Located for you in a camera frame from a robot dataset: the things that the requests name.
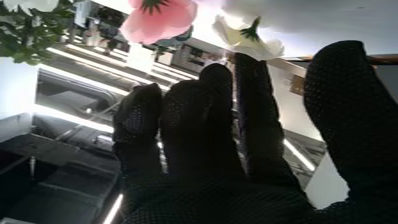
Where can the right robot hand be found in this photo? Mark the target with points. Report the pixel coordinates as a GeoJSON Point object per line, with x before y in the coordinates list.
{"type": "Point", "coordinates": [213, 160]}

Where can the white flower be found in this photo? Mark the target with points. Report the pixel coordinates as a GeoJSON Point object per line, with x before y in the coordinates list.
{"type": "Point", "coordinates": [251, 41]}

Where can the pink flower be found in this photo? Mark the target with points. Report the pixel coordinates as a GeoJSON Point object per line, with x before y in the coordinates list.
{"type": "Point", "coordinates": [160, 21]}

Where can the small dark green sprig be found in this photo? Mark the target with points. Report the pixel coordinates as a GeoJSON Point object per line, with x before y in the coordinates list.
{"type": "Point", "coordinates": [27, 36]}

